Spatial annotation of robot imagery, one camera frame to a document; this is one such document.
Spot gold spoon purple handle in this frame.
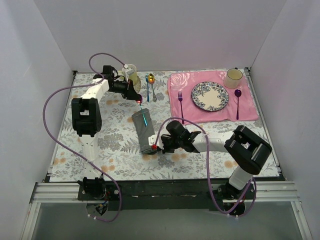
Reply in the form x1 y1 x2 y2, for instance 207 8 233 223
136 99 148 127

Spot grey cloth napkin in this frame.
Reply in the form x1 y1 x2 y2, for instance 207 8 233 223
131 108 157 155

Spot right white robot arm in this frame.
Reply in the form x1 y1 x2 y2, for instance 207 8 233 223
149 120 273 199

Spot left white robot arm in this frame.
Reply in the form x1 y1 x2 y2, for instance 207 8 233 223
71 64 141 200

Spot round woven coaster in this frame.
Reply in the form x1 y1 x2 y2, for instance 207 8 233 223
133 76 142 93

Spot yellow-green mug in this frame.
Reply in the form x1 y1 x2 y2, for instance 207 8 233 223
116 67 137 85

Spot gold bowl spoon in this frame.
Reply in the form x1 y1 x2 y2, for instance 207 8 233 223
148 73 157 102

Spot purple fork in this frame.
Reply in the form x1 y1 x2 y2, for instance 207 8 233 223
178 90 185 125

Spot blue floral plate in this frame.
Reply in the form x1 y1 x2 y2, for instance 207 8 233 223
191 81 229 112

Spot floral tablecloth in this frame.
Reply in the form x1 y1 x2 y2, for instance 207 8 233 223
51 70 280 181

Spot pink floral placemat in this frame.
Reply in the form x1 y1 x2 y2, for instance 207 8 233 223
167 70 259 123

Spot cream mug dark rim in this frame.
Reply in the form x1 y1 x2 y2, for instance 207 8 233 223
223 67 243 89

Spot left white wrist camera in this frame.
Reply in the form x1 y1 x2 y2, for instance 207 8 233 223
122 64 137 81

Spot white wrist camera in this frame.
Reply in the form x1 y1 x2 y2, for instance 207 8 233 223
148 134 164 150
122 64 137 81

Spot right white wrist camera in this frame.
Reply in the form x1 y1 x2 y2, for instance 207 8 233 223
148 134 164 150

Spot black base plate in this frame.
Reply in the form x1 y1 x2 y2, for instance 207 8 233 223
77 178 254 211

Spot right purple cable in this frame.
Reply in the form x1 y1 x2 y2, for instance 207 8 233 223
153 117 257 219

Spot purple cable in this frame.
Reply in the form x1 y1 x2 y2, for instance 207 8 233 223
42 52 130 223
153 117 257 219

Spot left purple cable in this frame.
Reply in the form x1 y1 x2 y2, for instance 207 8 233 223
42 52 130 223

